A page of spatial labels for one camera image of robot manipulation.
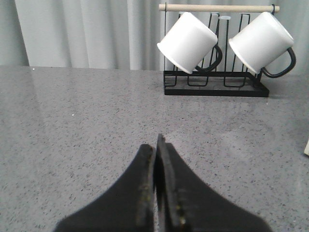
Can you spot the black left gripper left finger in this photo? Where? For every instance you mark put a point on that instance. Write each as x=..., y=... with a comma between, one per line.
x=127, y=206

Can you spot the black wire mug rack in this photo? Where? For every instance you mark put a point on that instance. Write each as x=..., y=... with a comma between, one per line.
x=216, y=83

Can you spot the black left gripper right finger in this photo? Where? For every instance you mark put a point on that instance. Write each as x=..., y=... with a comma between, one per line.
x=187, y=204

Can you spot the white enamel mug right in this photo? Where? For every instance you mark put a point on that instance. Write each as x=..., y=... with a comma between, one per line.
x=261, y=42

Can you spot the white HOME mug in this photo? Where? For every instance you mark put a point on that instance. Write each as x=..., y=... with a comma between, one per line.
x=306, y=149

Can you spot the white enamel mug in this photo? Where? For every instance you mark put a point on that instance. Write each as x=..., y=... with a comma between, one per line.
x=261, y=42
x=188, y=42

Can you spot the white enamel mug left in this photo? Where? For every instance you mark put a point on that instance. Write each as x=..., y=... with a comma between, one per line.
x=188, y=42

